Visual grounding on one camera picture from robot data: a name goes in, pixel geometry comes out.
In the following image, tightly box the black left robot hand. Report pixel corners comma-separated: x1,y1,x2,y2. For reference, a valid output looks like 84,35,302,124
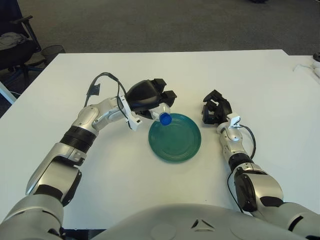
124,78,178,120

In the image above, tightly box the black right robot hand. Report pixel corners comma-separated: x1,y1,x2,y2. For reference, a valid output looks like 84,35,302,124
201,89,233,125

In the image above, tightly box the clear bottle blue cap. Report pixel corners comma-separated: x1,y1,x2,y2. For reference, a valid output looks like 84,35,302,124
151,103,173,126

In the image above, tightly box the green round plate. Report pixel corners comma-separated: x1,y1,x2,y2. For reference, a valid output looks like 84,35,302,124
148,112,202,165

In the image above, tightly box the grey robot torso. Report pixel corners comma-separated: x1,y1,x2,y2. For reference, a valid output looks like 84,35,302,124
91,203,305,240

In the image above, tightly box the black office chair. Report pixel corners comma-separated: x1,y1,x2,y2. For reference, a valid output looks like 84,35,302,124
0,14,47,83

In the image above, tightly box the white desk panel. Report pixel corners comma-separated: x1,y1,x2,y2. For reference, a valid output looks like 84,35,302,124
0,81,17,105

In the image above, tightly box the grey cloth bundle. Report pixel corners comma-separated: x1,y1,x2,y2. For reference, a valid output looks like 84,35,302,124
0,31,27,50

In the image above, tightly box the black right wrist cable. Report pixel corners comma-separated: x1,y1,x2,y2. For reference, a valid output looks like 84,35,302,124
238,124,257,160

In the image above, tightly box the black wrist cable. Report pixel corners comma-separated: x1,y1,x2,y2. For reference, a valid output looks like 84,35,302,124
238,124,257,160
83,72,131,121

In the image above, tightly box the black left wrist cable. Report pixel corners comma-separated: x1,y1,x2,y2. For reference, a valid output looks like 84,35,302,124
83,72,131,121

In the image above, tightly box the black right elbow cable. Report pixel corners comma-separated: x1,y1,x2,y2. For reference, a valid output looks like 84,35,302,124
226,172,245,213

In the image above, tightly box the white thin cable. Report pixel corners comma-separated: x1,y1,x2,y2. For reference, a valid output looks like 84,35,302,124
292,63,313,73

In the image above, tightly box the black wire mesh wastebasket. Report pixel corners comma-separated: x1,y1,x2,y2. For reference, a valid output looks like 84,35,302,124
41,44,66,63

